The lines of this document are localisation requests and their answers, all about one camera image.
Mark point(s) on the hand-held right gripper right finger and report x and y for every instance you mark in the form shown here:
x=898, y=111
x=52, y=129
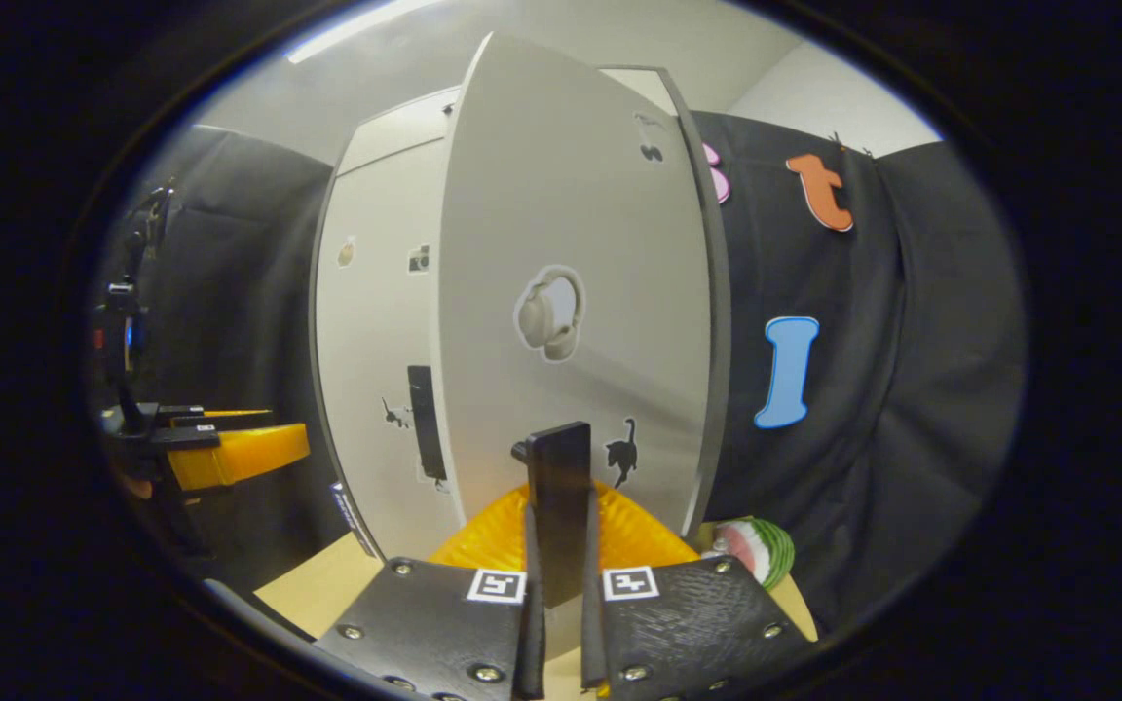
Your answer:
x=592, y=652

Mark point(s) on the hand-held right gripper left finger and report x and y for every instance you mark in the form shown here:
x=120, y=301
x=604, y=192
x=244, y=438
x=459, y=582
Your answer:
x=532, y=662

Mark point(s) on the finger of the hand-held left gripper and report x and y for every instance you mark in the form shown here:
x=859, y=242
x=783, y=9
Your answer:
x=230, y=417
x=240, y=453

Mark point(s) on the white cabinet door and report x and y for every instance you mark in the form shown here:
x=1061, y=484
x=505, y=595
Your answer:
x=371, y=341
x=571, y=195

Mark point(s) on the white double-door shoe cabinet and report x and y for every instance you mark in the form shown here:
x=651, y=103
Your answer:
x=714, y=292

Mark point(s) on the black backdrop cloth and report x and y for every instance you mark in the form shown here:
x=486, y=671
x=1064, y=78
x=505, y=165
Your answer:
x=960, y=341
x=843, y=389
x=230, y=292

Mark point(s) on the watermelon slice toy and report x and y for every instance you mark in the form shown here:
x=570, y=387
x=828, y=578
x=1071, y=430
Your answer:
x=761, y=550

